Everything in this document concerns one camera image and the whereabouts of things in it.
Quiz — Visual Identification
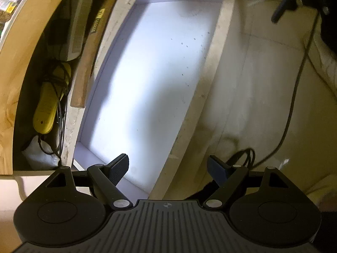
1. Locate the white open drawer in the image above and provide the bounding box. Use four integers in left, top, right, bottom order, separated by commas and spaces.
63, 0, 236, 199

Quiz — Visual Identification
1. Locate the yellow plastic device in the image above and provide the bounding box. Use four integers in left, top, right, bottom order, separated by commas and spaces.
33, 62, 71, 134

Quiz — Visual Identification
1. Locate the white vented power adapter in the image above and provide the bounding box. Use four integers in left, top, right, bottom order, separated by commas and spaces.
62, 0, 92, 61

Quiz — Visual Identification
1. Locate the black cable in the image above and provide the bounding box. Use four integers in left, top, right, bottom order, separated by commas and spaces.
226, 10, 322, 169

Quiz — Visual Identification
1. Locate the wooden hammer handle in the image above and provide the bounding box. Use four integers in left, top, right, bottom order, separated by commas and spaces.
70, 0, 116, 108

